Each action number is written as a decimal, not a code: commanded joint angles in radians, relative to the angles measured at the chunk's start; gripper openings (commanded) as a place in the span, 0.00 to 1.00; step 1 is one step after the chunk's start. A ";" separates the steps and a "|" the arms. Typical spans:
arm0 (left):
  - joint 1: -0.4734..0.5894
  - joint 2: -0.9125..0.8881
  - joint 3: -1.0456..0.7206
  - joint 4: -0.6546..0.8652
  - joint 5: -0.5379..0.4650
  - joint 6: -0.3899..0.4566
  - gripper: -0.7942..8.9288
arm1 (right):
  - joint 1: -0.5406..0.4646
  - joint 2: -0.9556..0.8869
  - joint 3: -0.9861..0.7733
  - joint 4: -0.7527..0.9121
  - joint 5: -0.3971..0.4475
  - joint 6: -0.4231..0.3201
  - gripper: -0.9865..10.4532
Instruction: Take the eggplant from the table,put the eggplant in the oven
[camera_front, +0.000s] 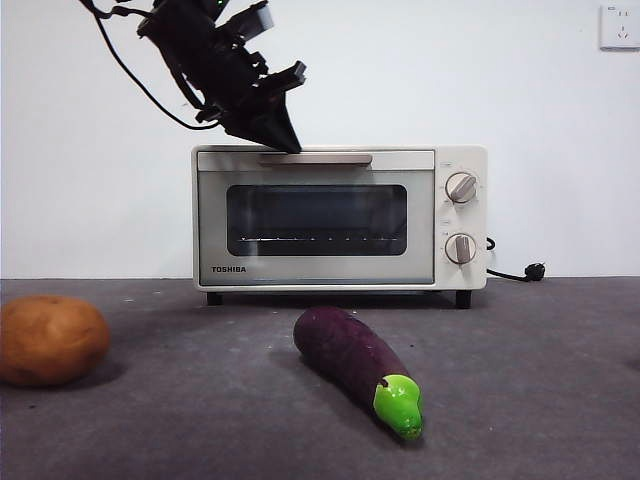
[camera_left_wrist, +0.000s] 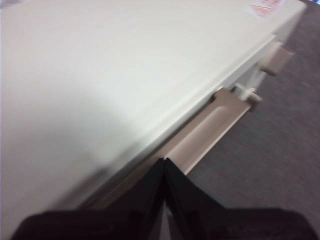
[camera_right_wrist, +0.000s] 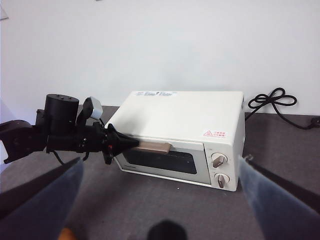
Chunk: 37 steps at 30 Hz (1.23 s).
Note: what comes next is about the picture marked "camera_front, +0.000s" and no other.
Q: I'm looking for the oven wire rack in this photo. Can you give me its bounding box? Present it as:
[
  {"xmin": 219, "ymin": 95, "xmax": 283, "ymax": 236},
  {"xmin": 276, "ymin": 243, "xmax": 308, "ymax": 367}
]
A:
[{"xmin": 238, "ymin": 234, "xmax": 402, "ymax": 244}]

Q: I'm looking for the purple eggplant with green stem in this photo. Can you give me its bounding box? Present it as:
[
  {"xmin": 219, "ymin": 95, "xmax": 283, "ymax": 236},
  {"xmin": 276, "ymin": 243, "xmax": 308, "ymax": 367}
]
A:
[{"xmin": 292, "ymin": 306, "xmax": 424, "ymax": 441}]

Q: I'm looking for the oven temperature knob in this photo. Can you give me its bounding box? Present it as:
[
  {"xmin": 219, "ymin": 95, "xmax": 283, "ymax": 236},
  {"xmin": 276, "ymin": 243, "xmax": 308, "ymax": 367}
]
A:
[{"xmin": 444, "ymin": 171, "xmax": 479, "ymax": 205}]

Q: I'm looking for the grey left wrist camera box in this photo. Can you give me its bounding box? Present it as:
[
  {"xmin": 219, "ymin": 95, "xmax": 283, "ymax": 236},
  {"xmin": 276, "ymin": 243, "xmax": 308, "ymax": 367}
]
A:
[{"xmin": 234, "ymin": 2, "xmax": 275, "ymax": 41}]

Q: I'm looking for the black oven power cable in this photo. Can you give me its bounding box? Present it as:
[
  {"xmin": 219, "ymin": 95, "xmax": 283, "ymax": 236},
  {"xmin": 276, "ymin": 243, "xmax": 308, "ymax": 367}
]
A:
[{"xmin": 485, "ymin": 237, "xmax": 527, "ymax": 282}]

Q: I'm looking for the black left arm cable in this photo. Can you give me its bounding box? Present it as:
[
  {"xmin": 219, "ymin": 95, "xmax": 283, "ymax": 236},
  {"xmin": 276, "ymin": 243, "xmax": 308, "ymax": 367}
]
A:
[{"xmin": 79, "ymin": 0, "xmax": 221, "ymax": 131}]

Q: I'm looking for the white toaster oven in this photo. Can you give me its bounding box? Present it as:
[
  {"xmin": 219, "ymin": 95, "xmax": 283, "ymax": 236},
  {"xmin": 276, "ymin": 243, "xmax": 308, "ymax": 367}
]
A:
[{"xmin": 192, "ymin": 144, "xmax": 489, "ymax": 309}]

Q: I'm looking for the brown potato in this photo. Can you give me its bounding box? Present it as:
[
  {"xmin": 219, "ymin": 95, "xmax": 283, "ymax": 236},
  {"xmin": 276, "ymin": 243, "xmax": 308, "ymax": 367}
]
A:
[{"xmin": 0, "ymin": 294, "xmax": 111, "ymax": 387}]

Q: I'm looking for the oven door with beige handle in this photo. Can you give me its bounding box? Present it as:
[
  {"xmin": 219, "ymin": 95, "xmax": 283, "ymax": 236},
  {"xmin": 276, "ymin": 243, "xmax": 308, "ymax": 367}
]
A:
[{"xmin": 197, "ymin": 149, "xmax": 436, "ymax": 287}]

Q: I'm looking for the white wall socket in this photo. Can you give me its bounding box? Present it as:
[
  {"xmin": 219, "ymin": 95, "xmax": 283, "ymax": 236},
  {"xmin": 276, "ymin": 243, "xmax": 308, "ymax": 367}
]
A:
[{"xmin": 599, "ymin": 5, "xmax": 640, "ymax": 51}]

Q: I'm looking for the oven timer knob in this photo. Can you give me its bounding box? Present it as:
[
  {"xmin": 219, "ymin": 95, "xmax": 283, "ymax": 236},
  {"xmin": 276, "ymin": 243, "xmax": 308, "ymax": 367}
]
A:
[{"xmin": 444, "ymin": 233, "xmax": 479, "ymax": 265}]

